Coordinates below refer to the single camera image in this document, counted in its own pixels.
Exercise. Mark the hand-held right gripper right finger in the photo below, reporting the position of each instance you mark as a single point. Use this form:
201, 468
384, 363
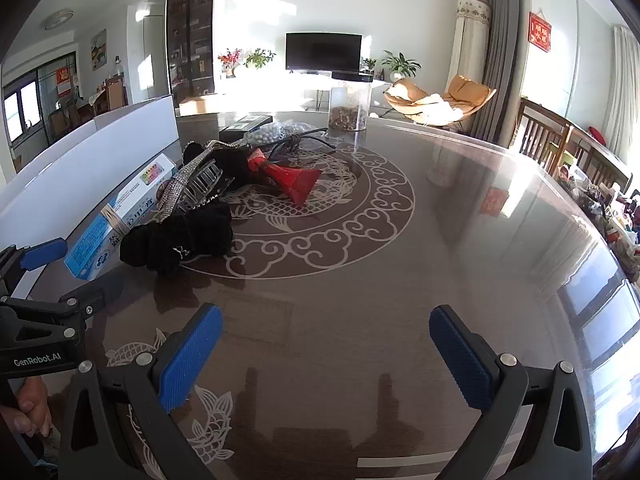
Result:
460, 355

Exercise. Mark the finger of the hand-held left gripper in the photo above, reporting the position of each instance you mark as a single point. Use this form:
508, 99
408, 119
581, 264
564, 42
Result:
45, 254
100, 290

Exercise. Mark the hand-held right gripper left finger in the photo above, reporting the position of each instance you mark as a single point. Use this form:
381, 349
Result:
192, 355

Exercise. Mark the blue and white medicine box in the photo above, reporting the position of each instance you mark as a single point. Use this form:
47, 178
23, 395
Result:
95, 245

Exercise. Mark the clear plastic hair claw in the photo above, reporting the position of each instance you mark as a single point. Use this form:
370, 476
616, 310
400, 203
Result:
205, 185

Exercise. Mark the dark red candy-shaped pouch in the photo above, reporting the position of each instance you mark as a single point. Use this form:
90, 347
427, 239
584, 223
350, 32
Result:
295, 182

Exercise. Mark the light red candy-shaped pouch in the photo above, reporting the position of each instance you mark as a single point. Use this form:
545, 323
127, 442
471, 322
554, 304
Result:
257, 160

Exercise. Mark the black box with hand drawings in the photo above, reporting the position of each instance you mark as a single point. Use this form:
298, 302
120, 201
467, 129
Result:
242, 127

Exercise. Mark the clear bag of beads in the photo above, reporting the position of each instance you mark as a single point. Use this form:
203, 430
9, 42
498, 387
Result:
272, 134

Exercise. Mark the patterned brown desktop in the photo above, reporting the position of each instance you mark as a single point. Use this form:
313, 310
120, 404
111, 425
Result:
375, 270

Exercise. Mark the person's left hand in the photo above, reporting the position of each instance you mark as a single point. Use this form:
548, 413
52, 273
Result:
32, 405

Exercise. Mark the pile of assorted clutter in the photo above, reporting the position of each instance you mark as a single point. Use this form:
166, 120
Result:
620, 225

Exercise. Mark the brown cardboard box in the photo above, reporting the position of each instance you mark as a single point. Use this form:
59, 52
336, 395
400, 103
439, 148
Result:
200, 105

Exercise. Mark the round ceiling vent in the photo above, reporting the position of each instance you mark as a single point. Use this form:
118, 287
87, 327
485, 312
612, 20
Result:
59, 20

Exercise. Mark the wooden slatted chair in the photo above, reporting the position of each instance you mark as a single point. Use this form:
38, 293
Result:
600, 160
537, 130

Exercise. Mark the orange lounge chair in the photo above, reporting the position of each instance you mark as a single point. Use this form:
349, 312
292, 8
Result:
467, 91

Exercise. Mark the red flower arrangement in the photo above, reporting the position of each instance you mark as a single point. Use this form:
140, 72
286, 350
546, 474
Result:
230, 60

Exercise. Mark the dark glass display cabinet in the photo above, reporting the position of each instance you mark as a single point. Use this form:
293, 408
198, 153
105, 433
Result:
192, 25

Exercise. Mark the clear container with black lid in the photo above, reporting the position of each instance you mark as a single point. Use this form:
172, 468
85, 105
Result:
350, 105

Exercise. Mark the green leafy potted plant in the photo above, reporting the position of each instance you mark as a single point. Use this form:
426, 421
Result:
259, 57

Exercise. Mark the white television stand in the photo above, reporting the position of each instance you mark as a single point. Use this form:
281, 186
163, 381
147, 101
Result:
310, 87

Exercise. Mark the large green potted plant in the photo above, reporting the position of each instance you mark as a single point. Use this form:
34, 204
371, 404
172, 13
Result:
400, 64

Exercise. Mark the grey curtain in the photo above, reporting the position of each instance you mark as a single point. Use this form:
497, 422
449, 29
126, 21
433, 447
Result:
497, 60

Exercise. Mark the small potted plant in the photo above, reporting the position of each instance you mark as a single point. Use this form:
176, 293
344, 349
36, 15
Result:
368, 64

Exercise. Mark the fabric-covered standing air conditioner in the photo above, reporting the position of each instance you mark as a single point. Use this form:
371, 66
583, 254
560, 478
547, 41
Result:
467, 45

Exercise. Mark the white sheer curtain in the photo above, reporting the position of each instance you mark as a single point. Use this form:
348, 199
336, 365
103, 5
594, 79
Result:
622, 90

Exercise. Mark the black flat television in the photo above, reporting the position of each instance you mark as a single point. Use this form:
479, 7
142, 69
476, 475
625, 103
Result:
323, 51

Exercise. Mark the framed wall painting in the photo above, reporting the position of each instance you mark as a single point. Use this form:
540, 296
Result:
98, 50

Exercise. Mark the red wall hanging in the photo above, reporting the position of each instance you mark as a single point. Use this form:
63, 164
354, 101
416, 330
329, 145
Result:
540, 31

